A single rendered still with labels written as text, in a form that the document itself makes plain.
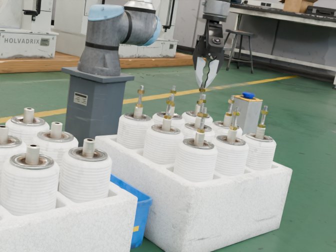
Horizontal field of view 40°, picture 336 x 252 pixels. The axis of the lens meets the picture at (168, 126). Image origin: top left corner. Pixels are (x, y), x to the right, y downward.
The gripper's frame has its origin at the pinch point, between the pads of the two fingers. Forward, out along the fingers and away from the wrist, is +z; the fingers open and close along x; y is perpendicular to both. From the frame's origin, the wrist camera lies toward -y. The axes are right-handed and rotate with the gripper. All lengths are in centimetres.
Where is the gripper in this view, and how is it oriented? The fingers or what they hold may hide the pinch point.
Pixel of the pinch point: (203, 83)
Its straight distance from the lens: 138.7
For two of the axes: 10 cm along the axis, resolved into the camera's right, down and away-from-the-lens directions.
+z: -1.6, 9.6, 2.4
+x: -9.9, -1.4, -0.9
